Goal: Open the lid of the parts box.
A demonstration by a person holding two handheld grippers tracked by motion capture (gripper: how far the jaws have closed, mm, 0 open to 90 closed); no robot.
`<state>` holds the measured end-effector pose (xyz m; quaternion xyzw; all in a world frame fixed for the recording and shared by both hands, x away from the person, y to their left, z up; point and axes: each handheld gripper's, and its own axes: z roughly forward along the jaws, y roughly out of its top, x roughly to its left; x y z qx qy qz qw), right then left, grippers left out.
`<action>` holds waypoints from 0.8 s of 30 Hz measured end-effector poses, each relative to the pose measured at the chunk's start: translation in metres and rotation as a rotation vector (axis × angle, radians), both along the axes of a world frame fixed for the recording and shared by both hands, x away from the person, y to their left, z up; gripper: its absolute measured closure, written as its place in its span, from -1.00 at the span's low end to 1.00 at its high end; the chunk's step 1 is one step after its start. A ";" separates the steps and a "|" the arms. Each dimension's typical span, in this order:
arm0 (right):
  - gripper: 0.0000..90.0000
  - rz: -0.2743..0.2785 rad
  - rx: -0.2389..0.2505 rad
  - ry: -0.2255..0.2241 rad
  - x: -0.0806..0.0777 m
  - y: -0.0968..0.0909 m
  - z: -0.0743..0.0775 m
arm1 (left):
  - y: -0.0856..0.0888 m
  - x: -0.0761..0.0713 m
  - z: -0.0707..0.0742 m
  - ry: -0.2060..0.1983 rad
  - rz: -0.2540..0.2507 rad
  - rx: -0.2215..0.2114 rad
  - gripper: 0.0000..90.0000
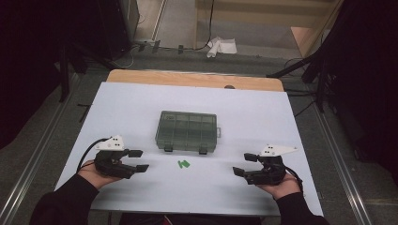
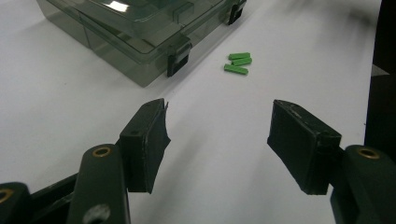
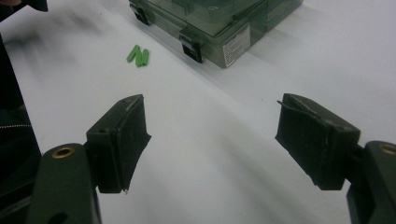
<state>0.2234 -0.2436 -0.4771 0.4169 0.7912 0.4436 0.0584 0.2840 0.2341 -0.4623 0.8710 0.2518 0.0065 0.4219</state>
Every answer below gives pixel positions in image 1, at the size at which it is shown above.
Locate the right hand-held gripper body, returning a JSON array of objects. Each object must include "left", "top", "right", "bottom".
[{"left": 247, "top": 143, "right": 299, "bottom": 186}]

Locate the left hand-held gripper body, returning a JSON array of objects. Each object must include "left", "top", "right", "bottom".
[{"left": 93, "top": 134, "right": 139, "bottom": 180}]

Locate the smoky clear plastic compartment box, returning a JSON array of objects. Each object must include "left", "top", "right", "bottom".
[{"left": 155, "top": 110, "right": 222, "bottom": 156}]

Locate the person's right hand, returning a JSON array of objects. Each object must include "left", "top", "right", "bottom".
[{"left": 256, "top": 172, "right": 302, "bottom": 201}]

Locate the person's left hand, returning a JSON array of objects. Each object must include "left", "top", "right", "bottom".
[{"left": 77, "top": 159, "right": 123, "bottom": 190}]

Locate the white board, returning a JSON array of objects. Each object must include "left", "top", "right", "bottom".
[{"left": 54, "top": 82, "right": 324, "bottom": 218}]

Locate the wooden table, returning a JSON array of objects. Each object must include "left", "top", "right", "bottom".
[{"left": 106, "top": 68, "right": 285, "bottom": 93}]

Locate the black metal stand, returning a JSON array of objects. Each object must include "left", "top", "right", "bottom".
[{"left": 57, "top": 43, "right": 83, "bottom": 103}]

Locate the black tripod stand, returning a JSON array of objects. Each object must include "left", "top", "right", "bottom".
[{"left": 266, "top": 50, "right": 331, "bottom": 113}]

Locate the power strip with plugs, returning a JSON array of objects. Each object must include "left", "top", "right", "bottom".
[{"left": 134, "top": 38, "right": 186, "bottom": 55}]

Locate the white crumpled cloth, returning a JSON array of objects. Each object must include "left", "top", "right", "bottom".
[{"left": 206, "top": 36, "right": 238, "bottom": 59}]

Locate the black cabinet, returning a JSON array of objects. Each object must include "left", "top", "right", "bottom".
[{"left": 97, "top": 0, "right": 140, "bottom": 60}]

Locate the light wooden platform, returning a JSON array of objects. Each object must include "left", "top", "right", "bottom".
[{"left": 195, "top": 0, "right": 345, "bottom": 59}]

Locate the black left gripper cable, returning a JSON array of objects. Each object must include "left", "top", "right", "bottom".
[{"left": 76, "top": 137, "right": 111, "bottom": 173}]

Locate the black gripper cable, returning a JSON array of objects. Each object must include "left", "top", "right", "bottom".
[
  {"left": 283, "top": 165, "right": 304, "bottom": 193},
  {"left": 76, "top": 137, "right": 111, "bottom": 173}
]

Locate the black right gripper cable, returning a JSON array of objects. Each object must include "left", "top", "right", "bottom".
[{"left": 283, "top": 165, "right": 304, "bottom": 193}]

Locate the metal floor rail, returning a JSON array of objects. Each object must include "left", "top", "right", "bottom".
[
  {"left": 0, "top": 74, "right": 83, "bottom": 225},
  {"left": 313, "top": 102, "right": 374, "bottom": 225}
]

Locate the black hanging cable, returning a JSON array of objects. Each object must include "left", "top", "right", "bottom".
[{"left": 193, "top": 0, "right": 217, "bottom": 52}]

